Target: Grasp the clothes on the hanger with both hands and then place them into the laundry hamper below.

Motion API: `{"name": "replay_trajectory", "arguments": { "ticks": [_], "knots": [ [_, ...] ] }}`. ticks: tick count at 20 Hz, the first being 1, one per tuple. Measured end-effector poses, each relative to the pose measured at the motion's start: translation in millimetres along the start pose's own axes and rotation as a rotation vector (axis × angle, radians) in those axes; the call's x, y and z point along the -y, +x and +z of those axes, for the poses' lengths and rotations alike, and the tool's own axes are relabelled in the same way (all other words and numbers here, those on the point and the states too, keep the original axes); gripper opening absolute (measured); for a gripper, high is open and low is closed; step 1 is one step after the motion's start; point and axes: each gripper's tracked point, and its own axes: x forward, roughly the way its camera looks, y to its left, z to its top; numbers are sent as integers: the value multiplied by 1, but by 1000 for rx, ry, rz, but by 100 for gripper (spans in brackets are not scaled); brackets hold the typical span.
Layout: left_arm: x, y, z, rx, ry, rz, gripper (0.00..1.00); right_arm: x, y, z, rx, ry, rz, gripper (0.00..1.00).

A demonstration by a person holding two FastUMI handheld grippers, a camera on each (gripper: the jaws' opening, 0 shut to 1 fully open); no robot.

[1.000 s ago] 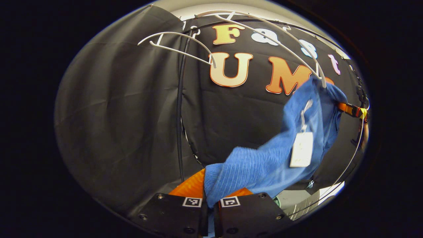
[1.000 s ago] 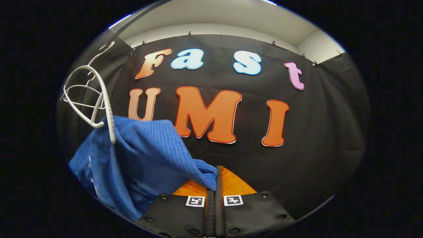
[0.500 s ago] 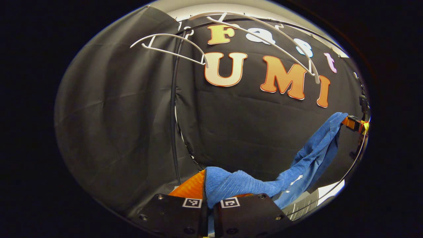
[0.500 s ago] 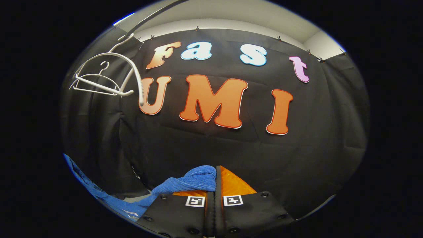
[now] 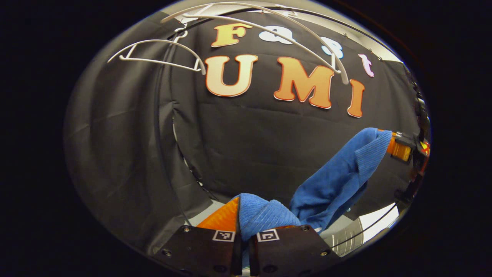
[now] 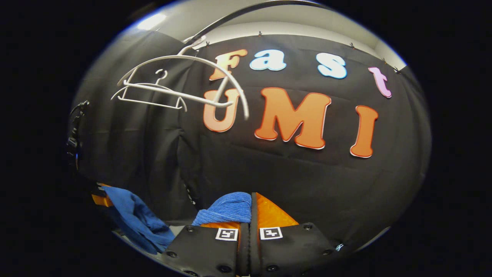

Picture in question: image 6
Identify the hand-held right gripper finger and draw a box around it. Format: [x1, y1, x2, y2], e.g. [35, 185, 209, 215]
[160, 221, 250, 277]
[250, 192, 342, 277]

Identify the blue corduroy jacket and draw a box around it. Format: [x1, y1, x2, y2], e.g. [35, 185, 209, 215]
[101, 186, 252, 255]

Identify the white plastic clothes hanger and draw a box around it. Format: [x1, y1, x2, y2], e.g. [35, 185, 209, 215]
[111, 69, 188, 113]
[116, 37, 249, 120]

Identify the black metal clothes rack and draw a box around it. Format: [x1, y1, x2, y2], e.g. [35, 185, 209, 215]
[184, 0, 331, 45]

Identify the ceiling light panel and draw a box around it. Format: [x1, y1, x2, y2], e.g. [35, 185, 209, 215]
[138, 13, 166, 30]

